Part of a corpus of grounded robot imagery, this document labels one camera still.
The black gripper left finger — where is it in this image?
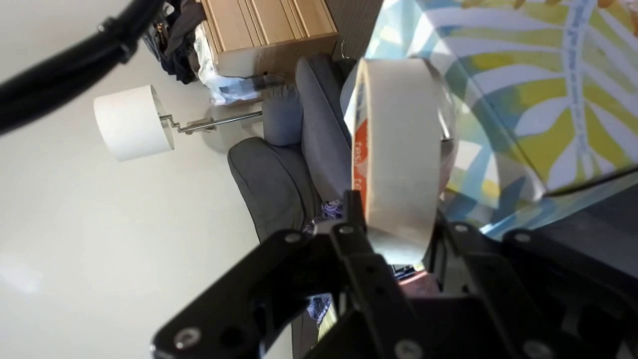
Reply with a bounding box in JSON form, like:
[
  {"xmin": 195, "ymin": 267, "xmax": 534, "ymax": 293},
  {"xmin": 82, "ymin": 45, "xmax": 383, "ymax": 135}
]
[{"xmin": 151, "ymin": 187, "xmax": 427, "ymax": 359}]

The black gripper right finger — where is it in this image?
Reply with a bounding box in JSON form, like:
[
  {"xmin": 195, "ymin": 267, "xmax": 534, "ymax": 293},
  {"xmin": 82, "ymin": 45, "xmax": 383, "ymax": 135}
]
[{"xmin": 431, "ymin": 221, "xmax": 638, "ymax": 359}]

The white tape roll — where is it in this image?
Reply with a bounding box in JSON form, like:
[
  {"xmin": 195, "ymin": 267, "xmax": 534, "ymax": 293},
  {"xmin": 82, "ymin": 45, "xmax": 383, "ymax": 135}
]
[{"xmin": 339, "ymin": 55, "xmax": 454, "ymax": 267}]

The leaf patterned tissue box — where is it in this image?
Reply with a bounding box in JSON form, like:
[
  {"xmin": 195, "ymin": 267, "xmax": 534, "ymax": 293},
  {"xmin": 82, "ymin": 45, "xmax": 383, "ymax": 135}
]
[{"xmin": 365, "ymin": 0, "xmax": 638, "ymax": 241}]

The purple cloth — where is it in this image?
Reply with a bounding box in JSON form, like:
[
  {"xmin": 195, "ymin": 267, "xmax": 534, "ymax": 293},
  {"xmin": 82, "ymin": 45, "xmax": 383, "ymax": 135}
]
[{"xmin": 317, "ymin": 197, "xmax": 347, "ymax": 223}]

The dark grey sofa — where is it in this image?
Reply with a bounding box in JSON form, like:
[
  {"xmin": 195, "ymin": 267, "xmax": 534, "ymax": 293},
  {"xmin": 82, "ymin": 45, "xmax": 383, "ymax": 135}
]
[{"xmin": 227, "ymin": 55, "xmax": 355, "ymax": 245}]

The white shade floor lamp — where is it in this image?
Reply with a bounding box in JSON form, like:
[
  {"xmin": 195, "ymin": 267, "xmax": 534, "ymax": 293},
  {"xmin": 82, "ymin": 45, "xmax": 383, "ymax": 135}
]
[{"xmin": 92, "ymin": 83, "xmax": 275, "ymax": 163}]

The light wooden dresser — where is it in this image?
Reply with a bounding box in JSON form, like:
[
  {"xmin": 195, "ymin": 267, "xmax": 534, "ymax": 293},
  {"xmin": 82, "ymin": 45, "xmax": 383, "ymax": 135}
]
[{"xmin": 197, "ymin": 0, "xmax": 341, "ymax": 77}]

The dark clothing pile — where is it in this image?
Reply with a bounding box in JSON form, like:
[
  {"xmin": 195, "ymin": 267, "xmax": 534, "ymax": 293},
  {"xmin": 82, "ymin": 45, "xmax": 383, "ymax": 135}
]
[{"xmin": 141, "ymin": 0, "xmax": 215, "ymax": 85}]

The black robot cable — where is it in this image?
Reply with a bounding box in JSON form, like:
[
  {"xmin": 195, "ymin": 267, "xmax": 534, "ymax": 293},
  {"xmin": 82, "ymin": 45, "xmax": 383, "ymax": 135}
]
[{"xmin": 0, "ymin": 0, "xmax": 165, "ymax": 135}]

